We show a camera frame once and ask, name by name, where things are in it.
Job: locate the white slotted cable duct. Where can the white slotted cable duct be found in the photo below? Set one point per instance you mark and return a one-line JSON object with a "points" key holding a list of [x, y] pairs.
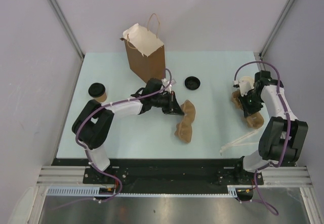
{"points": [[98, 192]]}

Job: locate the white wrapped straw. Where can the white wrapped straw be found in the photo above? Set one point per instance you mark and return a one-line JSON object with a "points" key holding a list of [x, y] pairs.
{"points": [[241, 139], [237, 144]]}

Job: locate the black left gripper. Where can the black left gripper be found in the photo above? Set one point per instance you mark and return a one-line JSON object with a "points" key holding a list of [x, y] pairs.
{"points": [[172, 106]]}

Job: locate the brown paper cup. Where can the brown paper cup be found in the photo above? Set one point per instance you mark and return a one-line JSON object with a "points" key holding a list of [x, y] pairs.
{"points": [[101, 98], [246, 83]]}

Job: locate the black plastic cup lid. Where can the black plastic cup lid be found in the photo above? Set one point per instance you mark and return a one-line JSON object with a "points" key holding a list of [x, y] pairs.
{"points": [[192, 83]]}

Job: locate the brown cardboard cup carrier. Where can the brown cardboard cup carrier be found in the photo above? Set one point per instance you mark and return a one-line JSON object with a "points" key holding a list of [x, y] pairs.
{"points": [[255, 120], [184, 128]]}

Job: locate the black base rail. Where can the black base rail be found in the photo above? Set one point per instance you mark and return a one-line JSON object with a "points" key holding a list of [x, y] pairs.
{"points": [[170, 176]]}

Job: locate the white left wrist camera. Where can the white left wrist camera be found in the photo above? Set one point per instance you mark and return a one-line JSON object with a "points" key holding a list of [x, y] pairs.
{"points": [[167, 84]]}

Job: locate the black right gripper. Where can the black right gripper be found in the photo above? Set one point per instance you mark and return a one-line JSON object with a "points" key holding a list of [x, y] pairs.
{"points": [[248, 110]]}

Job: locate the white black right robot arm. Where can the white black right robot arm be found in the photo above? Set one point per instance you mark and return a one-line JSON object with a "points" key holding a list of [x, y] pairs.
{"points": [[284, 135]]}

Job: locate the brown paper bag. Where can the brown paper bag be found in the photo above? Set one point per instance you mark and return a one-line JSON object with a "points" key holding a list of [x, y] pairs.
{"points": [[145, 52]]}

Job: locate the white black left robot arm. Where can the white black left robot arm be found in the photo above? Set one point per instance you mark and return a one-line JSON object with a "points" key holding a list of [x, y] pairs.
{"points": [[93, 123]]}

